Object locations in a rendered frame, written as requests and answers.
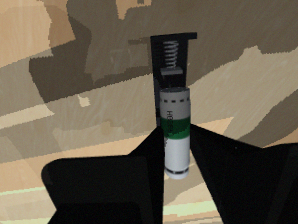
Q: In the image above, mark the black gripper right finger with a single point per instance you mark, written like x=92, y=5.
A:
x=249, y=184

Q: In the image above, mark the white and green battery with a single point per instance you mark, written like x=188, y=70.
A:
x=175, y=117

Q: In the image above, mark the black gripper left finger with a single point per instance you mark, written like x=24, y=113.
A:
x=137, y=177

